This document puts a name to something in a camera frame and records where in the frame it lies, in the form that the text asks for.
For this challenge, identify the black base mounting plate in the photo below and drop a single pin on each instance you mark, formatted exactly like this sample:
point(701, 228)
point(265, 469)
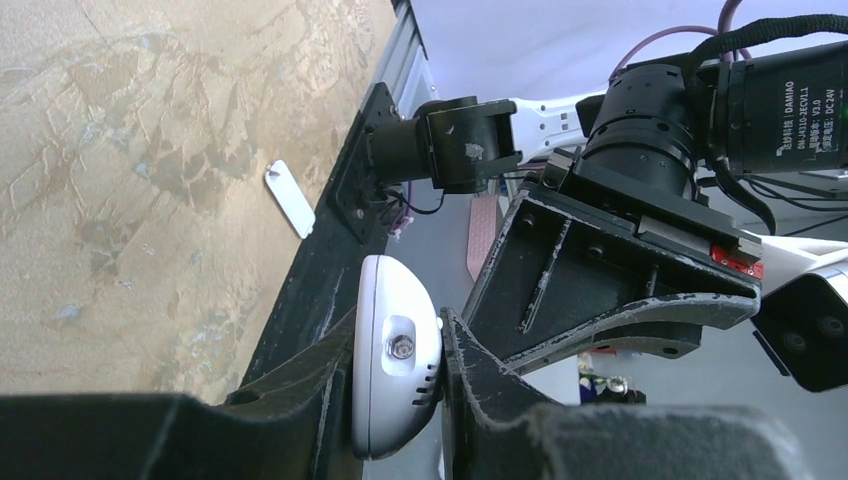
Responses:
point(353, 216)

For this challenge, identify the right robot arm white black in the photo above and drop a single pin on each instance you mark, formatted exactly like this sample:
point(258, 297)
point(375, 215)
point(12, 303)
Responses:
point(775, 114)

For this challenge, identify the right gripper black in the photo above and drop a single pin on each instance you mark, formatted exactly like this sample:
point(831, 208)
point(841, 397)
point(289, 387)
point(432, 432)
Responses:
point(615, 252)

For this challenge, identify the aluminium rail frame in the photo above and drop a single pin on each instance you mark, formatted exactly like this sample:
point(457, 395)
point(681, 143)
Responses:
point(404, 66)

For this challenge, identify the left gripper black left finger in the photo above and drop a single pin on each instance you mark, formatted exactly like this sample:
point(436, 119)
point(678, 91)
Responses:
point(292, 423)

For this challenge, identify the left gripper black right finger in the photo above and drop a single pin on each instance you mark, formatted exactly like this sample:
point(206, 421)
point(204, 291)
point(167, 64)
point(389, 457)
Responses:
point(497, 426)

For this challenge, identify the silver battery cover plate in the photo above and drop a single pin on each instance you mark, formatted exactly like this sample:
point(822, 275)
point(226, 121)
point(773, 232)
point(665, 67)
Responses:
point(290, 198)

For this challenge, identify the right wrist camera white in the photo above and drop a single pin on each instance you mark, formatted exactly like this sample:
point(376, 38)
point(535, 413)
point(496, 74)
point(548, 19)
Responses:
point(802, 322)

